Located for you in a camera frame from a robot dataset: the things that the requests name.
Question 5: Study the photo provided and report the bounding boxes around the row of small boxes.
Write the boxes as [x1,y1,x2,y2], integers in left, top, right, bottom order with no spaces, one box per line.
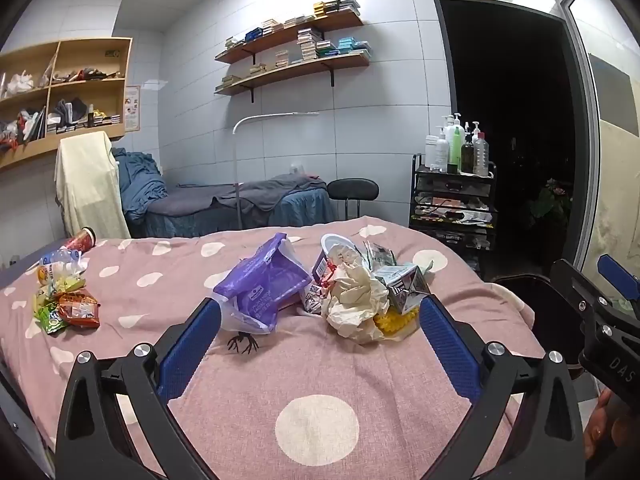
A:
[224,0,361,51]

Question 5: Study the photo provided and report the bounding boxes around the cream towel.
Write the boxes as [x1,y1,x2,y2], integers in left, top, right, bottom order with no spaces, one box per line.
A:
[55,131,132,240]

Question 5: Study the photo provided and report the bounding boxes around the green pump bottle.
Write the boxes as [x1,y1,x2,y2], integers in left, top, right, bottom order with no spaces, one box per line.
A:
[445,115,463,173]

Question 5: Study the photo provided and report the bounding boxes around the clear bottle with red cap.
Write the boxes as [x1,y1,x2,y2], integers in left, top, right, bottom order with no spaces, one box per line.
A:
[472,132,488,177]

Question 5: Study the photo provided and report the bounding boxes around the pink spotted blanket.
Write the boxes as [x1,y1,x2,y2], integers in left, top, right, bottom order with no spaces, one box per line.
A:
[0,216,548,480]

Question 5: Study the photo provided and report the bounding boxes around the clear plastic bottle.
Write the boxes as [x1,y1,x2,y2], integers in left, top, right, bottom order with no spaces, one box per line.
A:
[39,249,88,281]

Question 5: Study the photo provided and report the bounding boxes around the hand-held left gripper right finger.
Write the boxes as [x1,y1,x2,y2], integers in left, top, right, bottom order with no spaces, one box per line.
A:
[419,294,586,480]

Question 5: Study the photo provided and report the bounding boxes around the blue massage bed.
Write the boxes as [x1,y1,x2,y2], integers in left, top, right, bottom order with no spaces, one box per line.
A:
[125,174,338,238]

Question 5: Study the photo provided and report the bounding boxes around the silver drink carton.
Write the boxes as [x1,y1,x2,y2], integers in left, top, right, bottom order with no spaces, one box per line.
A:
[374,262,432,315]

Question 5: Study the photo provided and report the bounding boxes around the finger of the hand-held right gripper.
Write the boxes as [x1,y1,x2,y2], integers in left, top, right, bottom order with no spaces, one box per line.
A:
[597,253,640,321]
[550,258,611,323]

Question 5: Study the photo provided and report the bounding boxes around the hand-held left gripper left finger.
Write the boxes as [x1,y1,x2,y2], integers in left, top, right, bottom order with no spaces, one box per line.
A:
[55,297,223,480]

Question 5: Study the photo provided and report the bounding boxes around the wall shelves with boxes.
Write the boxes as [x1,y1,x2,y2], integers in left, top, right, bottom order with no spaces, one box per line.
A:
[220,27,372,86]

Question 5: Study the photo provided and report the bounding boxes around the potted plant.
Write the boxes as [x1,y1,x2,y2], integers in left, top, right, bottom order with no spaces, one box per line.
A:
[530,178,573,221]

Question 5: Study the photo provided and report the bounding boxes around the black stool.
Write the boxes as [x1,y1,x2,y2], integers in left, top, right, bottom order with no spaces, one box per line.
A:
[327,178,380,221]

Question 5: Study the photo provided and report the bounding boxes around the red paper cup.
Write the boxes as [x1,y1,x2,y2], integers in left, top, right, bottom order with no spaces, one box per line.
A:
[60,227,97,253]

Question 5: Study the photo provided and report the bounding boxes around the black trolley cart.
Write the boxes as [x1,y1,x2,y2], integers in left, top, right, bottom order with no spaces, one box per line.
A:
[409,154,498,281]

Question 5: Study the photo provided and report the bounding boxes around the dark pump bottle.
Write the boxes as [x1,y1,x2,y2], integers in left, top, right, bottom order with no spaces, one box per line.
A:
[461,132,476,174]

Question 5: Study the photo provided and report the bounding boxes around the crumpled cream paper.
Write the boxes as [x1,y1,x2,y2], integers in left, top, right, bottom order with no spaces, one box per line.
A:
[321,260,391,345]

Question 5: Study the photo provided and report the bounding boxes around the green snack packet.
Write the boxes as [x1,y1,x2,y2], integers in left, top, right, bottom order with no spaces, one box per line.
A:
[34,302,68,336]

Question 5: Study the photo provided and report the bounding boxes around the yellow-green snack packet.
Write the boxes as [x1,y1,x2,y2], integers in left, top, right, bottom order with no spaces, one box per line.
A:
[34,275,87,303]

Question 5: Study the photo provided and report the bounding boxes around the yellow wrapper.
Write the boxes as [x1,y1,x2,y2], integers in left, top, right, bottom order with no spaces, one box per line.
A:
[375,307,421,338]

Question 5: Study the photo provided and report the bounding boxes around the grey blanket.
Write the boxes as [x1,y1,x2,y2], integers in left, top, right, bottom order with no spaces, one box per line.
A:
[212,174,328,213]

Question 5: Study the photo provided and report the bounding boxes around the purple plastic bag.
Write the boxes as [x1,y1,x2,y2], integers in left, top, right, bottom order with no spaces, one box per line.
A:
[214,232,315,335]

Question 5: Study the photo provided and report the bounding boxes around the glass sliding door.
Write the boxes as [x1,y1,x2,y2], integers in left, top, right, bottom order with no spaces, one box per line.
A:
[560,0,640,281]

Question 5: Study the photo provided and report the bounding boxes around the orange snack packet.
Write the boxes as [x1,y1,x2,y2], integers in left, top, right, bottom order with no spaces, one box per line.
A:
[57,290,101,328]

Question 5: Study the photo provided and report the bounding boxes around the green striped wrapper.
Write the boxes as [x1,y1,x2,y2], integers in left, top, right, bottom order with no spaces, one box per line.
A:
[360,241,398,271]

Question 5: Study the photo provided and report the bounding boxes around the white floor lamp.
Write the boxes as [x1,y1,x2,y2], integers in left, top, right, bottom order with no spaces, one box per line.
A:
[232,111,321,231]

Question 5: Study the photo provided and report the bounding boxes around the wall poster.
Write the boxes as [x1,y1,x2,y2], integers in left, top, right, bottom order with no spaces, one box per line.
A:
[124,85,142,132]

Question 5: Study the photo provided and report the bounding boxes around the white pump bottle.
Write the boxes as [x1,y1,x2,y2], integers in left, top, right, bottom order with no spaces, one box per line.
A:
[434,127,451,172]

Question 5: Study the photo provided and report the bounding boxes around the wooden cubby shelf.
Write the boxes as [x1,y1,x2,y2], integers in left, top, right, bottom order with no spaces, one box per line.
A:
[0,36,133,171]

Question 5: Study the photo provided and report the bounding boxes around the pile of blue sheets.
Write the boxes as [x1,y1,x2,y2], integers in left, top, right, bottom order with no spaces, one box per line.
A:
[112,147,168,221]

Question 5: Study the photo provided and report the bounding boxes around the white instant noodle cup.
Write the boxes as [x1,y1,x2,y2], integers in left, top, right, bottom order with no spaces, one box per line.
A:
[300,233,361,313]

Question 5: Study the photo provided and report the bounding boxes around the black bin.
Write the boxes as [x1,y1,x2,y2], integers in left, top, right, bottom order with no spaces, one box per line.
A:
[492,274,561,356]

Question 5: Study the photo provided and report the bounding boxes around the person's right hand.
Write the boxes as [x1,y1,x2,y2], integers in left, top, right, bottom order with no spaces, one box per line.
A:
[582,389,616,461]

